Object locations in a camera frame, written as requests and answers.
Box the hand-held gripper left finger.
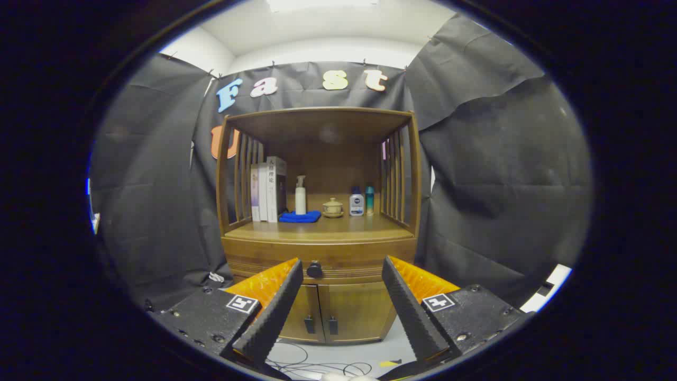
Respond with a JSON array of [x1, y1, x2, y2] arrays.
[[150, 258, 305, 371]]

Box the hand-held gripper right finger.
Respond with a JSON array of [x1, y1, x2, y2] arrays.
[[382, 256, 535, 371]]

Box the wooden drawer with black knob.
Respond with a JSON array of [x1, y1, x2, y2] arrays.
[[225, 241, 417, 284]]

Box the wooden cabinet door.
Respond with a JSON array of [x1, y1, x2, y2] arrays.
[[317, 282, 397, 343], [279, 284, 319, 343]]

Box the wooden countertop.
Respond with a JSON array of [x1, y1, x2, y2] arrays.
[[225, 193, 414, 244]]

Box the wooden cabinet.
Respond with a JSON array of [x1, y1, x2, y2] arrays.
[[215, 107, 422, 344]]

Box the blue folded cloth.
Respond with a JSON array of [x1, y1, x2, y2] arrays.
[[279, 210, 322, 223]]

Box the white book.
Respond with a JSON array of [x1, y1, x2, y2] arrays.
[[258, 163, 269, 222]]

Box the pale purple book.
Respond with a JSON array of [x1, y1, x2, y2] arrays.
[[250, 164, 260, 222]]

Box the grey portrait cover book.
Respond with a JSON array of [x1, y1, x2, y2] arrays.
[[266, 156, 288, 223]]

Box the thin black floor cables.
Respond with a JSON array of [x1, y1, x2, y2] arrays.
[[264, 341, 373, 379]]

